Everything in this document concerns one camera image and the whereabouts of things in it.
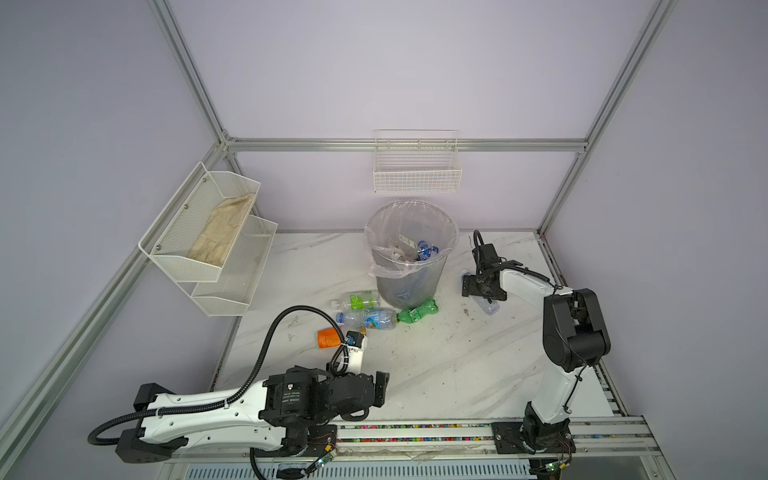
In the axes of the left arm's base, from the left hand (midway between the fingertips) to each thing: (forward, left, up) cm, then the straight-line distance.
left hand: (370, 377), depth 68 cm
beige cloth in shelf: (+30, +42, +13) cm, 53 cm away
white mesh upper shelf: (+34, +49, +13) cm, 61 cm away
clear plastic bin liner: (+45, -10, -1) cm, 47 cm away
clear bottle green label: (+27, +6, -11) cm, 30 cm away
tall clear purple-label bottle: (+26, -37, -12) cm, 47 cm away
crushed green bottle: (+23, -12, -11) cm, 28 cm away
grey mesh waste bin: (+27, -12, -5) cm, 30 cm away
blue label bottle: (+41, -16, -1) cm, 43 cm away
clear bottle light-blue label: (+20, +1, -9) cm, 22 cm away
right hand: (+33, -34, -11) cm, 49 cm away
